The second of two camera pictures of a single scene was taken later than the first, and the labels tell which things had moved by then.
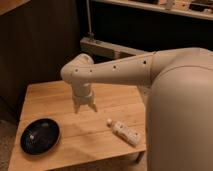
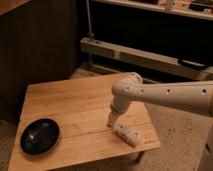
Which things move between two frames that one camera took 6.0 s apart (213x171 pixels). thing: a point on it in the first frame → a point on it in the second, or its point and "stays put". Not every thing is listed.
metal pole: [90, 35] stays put
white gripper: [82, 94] → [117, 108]
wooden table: [85, 136] stays put
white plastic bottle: [124, 132] stays put
